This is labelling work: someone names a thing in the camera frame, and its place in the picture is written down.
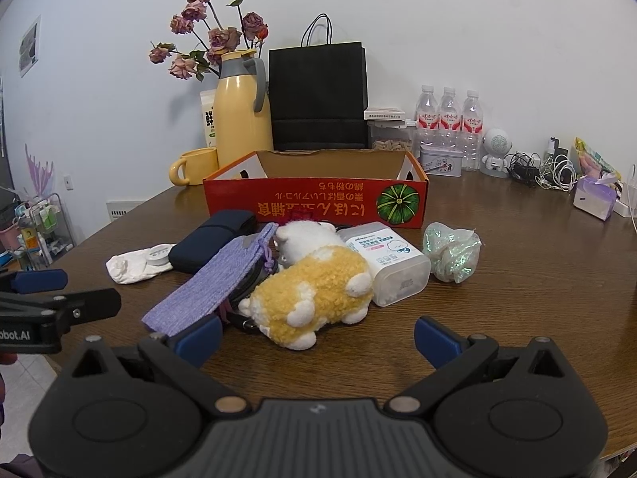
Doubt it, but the colourful snack packet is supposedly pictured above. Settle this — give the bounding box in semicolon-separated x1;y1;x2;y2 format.
574;137;623;185

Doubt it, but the yellow mug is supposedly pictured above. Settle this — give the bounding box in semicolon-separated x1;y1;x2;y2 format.
169;148;220;187

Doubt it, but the metal shelf cart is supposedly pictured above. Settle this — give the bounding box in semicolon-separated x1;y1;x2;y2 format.
0;192;75;267

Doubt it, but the black paper bag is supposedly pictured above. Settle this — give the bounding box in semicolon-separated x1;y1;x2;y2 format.
269;13;369;151

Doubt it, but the red cardboard box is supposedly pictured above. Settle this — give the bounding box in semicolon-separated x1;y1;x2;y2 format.
202;149;430;230

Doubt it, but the clear water bottle red label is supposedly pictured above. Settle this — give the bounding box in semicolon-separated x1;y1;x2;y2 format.
460;90;486;171
438;86;463;153
415;84;440;147

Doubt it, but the clear container of nuts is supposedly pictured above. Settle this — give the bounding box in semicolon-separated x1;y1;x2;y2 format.
368;118;416;153

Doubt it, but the iridescent crinkled bag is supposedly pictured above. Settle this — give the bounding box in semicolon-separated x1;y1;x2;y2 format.
422;221;483;284

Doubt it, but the yellow thermos jug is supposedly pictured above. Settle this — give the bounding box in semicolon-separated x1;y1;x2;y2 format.
213;50;274;167

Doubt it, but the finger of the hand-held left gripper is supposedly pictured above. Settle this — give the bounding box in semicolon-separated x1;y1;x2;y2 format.
0;269;68;296
0;288;122;334

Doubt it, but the black charger cable tangle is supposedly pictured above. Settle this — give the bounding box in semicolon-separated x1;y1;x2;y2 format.
508;152;543;187

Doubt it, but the white sock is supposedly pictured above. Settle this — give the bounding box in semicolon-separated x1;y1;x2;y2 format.
106;244;175;286

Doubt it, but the wall poster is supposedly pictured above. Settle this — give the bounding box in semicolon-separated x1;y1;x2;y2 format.
18;15;41;79

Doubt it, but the navy zip pouch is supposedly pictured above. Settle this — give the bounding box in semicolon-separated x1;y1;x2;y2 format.
168;209;258;274

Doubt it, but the yellow and white plush toy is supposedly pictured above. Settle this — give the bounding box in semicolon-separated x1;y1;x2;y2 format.
238;219;375;352

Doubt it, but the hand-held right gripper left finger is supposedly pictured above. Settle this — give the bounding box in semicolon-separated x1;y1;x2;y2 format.
70;315;254;416

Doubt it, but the white robot figure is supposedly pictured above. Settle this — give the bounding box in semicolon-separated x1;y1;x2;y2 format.
479;128;513;178

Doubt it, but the white milk carton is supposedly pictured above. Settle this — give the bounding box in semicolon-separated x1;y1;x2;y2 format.
200;88;220;149

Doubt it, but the white wall socket panel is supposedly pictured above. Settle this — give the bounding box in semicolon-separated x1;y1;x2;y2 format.
106;199;150;221

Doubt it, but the purple knitted pouch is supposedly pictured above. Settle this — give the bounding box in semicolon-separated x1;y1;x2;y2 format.
142;222;279;334

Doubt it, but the dried pink rose bouquet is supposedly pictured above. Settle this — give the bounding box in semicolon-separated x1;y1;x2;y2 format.
149;0;270;81

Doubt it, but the purple tissue pack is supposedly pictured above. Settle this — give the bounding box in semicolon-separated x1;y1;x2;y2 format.
572;172;620;222

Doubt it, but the black and white charger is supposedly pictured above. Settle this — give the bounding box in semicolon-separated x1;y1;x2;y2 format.
547;135;571;165

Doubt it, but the white cable tangle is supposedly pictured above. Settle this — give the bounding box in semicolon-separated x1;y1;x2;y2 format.
540;152;580;192

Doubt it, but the pale printed tin box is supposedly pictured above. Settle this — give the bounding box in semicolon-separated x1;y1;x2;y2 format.
419;144;463;177

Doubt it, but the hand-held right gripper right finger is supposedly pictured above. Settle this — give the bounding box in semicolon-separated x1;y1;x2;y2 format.
383;316;568;416

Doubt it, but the white charger stand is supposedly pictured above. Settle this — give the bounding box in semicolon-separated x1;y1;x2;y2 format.
614;164;637;220

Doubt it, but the clear cotton swab box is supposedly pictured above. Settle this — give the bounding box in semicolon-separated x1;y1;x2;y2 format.
338;221;432;308

